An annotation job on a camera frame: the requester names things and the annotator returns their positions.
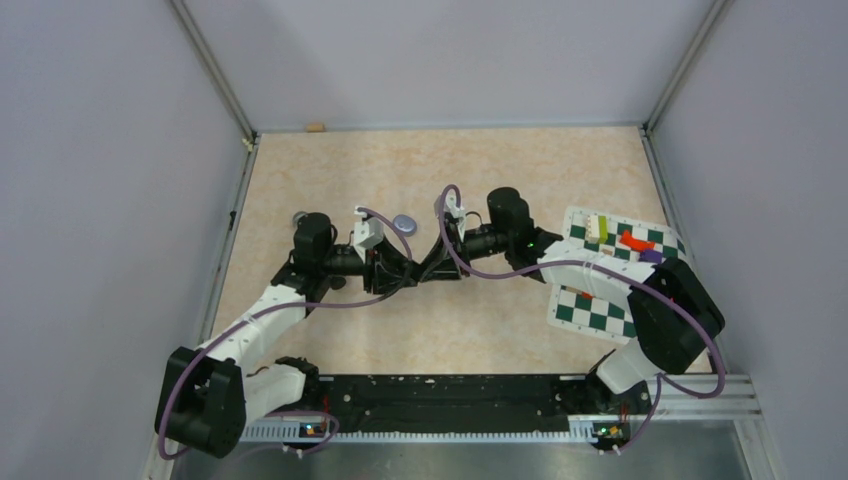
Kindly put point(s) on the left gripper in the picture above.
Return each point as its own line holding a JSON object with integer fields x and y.
{"x": 382, "y": 269}

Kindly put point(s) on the purple block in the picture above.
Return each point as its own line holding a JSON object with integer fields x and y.
{"x": 651, "y": 256}

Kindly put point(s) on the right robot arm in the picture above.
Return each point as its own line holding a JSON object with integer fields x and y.
{"x": 675, "y": 319}

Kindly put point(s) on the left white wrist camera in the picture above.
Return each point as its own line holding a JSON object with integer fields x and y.
{"x": 367, "y": 232}

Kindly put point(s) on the red block upper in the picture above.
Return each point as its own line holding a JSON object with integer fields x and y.
{"x": 627, "y": 239}

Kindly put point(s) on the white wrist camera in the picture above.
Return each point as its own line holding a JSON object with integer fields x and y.
{"x": 454, "y": 213}
{"x": 367, "y": 232}

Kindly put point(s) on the yellow-green white block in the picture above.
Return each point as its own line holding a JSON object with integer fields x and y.
{"x": 596, "y": 229}

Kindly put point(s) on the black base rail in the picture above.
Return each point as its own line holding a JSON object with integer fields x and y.
{"x": 463, "y": 405}

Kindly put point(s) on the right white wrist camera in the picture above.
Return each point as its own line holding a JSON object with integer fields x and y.
{"x": 454, "y": 213}

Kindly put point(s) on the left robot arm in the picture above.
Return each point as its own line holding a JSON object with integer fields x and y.
{"x": 210, "y": 394}

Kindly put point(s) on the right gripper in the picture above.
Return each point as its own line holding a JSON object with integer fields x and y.
{"x": 442, "y": 262}

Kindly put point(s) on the purple earbud charging case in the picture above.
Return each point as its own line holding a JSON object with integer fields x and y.
{"x": 405, "y": 224}

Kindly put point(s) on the green white chessboard mat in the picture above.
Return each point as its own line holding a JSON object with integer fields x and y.
{"x": 582, "y": 311}

